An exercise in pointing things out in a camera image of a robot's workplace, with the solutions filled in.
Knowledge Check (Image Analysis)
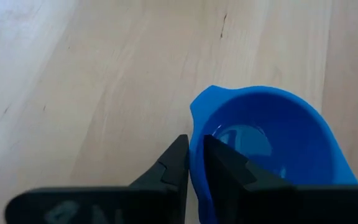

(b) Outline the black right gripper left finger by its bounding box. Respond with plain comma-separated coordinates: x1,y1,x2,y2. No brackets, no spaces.
4,134,190,224

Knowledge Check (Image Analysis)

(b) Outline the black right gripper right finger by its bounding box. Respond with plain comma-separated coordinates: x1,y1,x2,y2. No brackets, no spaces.
203,134,358,224

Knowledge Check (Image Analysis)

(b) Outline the blue measuring cup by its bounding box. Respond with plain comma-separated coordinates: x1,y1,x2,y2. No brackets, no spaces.
188,85,358,224

